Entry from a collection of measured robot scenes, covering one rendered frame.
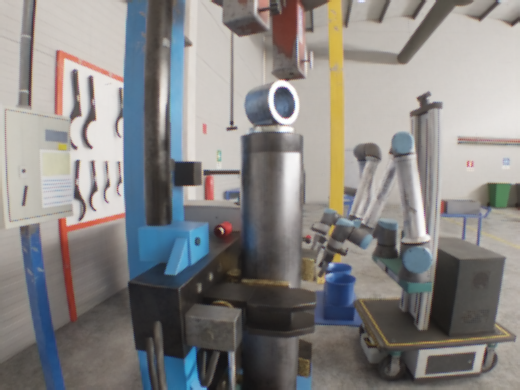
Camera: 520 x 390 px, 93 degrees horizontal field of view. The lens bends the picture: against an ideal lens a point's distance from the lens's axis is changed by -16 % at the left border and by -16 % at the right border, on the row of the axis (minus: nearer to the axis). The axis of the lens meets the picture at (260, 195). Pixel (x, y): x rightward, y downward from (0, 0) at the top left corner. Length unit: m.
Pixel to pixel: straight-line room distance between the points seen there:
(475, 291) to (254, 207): 1.61
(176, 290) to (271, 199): 0.39
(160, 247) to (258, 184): 0.35
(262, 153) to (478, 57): 13.52
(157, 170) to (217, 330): 0.50
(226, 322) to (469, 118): 12.99
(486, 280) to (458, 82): 11.73
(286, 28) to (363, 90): 11.06
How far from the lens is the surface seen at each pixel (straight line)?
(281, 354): 1.09
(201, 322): 0.76
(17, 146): 1.16
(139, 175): 1.10
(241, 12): 0.88
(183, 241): 0.86
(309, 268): 1.20
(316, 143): 11.73
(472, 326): 2.25
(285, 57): 1.20
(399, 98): 12.46
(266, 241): 0.91
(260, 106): 0.95
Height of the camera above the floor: 1.36
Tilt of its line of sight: 5 degrees down
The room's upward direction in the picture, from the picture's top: straight up
